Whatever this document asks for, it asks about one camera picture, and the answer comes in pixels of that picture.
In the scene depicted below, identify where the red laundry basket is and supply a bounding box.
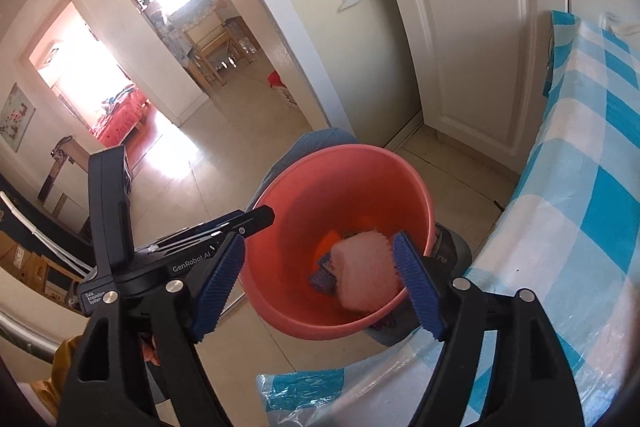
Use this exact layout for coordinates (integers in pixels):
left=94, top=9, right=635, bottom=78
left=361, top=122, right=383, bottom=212
left=266, top=69, right=301, bottom=110

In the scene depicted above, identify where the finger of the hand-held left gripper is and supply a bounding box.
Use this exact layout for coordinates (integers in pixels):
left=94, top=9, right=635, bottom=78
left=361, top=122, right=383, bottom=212
left=160, top=206, right=277, bottom=244

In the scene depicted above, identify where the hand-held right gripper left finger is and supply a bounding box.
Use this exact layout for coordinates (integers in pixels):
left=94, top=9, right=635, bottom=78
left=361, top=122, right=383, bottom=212
left=55, top=229, right=248, bottom=427

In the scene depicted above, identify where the blue grey cloth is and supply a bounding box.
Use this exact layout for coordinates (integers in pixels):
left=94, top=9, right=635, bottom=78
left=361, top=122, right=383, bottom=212
left=247, top=127, right=361, bottom=212

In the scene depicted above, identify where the cardboard box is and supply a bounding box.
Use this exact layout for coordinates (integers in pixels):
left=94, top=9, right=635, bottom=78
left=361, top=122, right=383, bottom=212
left=0, top=234, right=46, bottom=283

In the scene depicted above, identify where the wooden furniture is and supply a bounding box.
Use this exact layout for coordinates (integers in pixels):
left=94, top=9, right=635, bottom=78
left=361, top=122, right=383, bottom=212
left=37, top=134, right=88, bottom=208

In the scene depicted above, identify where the blue mesh cloth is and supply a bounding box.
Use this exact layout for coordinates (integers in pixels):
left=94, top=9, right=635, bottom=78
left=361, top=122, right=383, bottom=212
left=307, top=254, right=341, bottom=293

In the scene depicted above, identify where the orange plastic basin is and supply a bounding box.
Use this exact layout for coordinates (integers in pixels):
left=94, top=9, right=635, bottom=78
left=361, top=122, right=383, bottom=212
left=245, top=144, right=436, bottom=342

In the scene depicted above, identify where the red patterned blanket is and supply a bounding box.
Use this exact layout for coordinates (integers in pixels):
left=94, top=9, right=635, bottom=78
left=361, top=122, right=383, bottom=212
left=90, top=84, right=151, bottom=148

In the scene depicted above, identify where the dark grey fabric item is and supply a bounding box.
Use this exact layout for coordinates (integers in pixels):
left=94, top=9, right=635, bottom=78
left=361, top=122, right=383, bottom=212
left=432, top=224, right=473, bottom=275

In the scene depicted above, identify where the wooden chair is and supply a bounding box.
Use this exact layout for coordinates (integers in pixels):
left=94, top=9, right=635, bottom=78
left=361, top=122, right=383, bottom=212
left=182, top=19, right=251, bottom=85

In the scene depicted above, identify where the framed wall picture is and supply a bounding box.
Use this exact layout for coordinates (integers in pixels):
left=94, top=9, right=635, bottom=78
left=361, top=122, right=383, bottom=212
left=0, top=83, right=37, bottom=152

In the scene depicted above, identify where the person's yellow clothing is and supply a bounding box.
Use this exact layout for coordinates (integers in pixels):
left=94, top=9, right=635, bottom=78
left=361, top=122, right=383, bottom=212
left=30, top=334, right=86, bottom=408

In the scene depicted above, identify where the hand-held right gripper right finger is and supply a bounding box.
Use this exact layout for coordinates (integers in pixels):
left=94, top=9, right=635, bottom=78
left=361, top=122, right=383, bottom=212
left=392, top=231, right=586, bottom=427

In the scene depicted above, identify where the white foam fruit net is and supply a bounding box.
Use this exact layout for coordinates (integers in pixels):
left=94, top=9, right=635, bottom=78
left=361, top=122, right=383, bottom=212
left=331, top=229, right=407, bottom=310

